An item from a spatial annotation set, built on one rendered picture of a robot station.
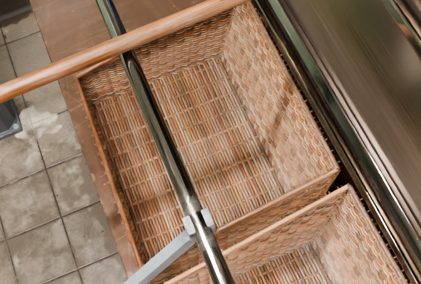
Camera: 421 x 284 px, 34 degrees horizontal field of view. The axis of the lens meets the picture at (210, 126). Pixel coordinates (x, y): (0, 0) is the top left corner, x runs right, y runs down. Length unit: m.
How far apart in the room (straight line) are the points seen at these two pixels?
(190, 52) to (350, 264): 0.71
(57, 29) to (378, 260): 1.15
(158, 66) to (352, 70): 0.86
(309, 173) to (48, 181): 1.19
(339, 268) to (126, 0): 1.01
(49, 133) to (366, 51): 1.71
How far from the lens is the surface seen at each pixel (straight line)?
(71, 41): 2.03
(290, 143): 1.61
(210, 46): 1.85
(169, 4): 2.04
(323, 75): 1.07
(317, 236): 1.63
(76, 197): 2.44
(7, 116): 2.57
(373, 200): 1.32
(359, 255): 1.49
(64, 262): 2.37
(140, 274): 1.19
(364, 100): 1.04
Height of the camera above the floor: 2.17
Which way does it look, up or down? 62 degrees down
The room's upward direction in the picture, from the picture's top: 11 degrees counter-clockwise
